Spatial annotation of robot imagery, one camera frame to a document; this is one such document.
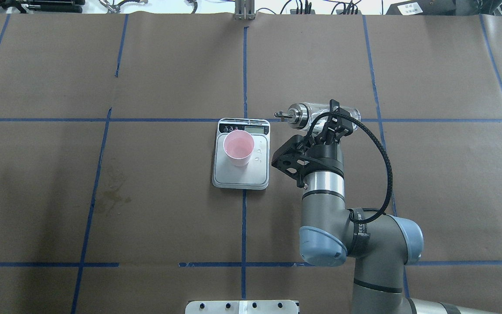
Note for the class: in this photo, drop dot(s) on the silver digital kitchen scale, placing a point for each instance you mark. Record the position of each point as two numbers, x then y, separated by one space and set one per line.
254 175

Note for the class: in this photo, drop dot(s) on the pink paper cup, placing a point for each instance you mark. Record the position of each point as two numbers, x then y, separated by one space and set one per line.
239 146

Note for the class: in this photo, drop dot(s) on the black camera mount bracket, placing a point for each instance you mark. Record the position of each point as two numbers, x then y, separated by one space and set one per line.
291 160

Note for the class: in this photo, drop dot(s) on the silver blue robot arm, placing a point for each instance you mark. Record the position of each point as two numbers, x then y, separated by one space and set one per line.
381 244

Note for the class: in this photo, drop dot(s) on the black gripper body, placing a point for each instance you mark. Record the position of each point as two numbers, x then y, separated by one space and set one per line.
326 156

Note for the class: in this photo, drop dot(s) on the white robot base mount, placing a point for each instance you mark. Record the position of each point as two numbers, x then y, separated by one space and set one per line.
243 307

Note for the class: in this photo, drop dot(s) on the clear glass sauce bottle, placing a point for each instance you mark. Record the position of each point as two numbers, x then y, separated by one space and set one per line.
301 115

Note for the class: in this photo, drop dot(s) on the aluminium frame post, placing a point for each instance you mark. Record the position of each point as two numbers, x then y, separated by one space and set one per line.
244 10

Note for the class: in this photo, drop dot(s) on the black box with label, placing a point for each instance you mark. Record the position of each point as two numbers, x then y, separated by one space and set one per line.
423 7

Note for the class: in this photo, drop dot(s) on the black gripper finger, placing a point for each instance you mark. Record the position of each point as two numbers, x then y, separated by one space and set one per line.
319 126
346 127

